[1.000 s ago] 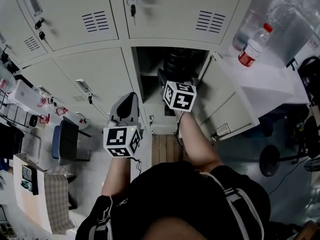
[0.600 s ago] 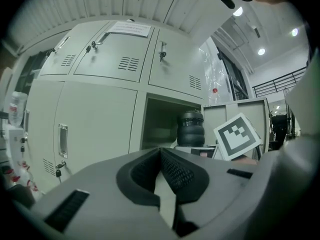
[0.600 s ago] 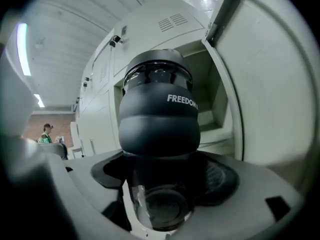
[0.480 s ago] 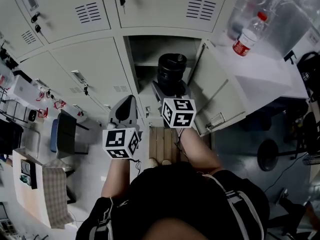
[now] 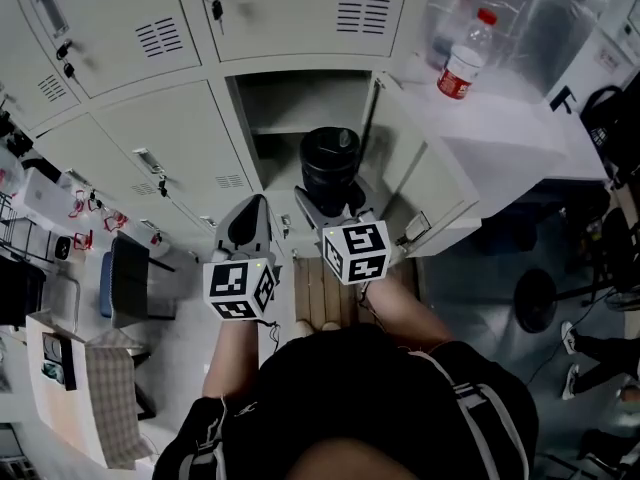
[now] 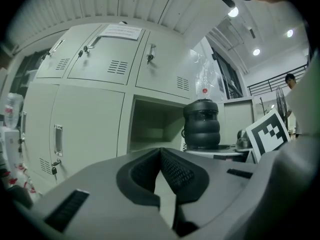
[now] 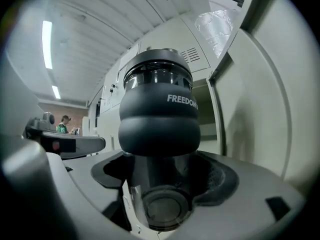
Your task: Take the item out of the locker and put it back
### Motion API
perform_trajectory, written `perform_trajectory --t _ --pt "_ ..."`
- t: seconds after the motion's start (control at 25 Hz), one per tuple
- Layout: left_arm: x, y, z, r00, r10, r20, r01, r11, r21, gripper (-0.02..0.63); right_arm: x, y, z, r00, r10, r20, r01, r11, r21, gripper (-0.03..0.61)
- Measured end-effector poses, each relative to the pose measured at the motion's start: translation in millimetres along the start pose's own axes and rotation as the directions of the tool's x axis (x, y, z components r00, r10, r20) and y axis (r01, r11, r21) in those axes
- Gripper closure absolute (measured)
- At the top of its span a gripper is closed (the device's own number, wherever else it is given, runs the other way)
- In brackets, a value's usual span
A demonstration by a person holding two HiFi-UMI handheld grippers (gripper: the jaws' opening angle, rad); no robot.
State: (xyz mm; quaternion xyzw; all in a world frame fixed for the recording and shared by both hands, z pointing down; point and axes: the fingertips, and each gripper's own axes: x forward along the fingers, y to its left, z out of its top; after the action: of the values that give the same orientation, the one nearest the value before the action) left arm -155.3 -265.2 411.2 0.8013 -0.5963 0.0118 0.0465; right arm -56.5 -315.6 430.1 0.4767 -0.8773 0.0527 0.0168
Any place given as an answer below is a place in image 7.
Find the long ceiling strip light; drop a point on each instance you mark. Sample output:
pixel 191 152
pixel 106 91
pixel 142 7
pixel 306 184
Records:
pixel 47 44

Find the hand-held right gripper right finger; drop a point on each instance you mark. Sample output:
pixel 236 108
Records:
pixel 250 184

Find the short ceiling strip light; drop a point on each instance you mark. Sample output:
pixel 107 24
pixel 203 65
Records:
pixel 56 92

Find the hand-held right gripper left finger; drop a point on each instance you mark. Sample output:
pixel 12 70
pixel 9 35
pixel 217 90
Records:
pixel 100 209

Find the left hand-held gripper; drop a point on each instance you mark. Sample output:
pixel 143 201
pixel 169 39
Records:
pixel 37 131

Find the clear plastic wrap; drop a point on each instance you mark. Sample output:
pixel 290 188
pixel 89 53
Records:
pixel 215 31

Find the grey metal locker cabinet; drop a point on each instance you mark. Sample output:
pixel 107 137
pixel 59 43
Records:
pixel 262 96

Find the black Freedom bottle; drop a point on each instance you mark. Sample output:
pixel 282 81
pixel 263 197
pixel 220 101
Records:
pixel 157 124

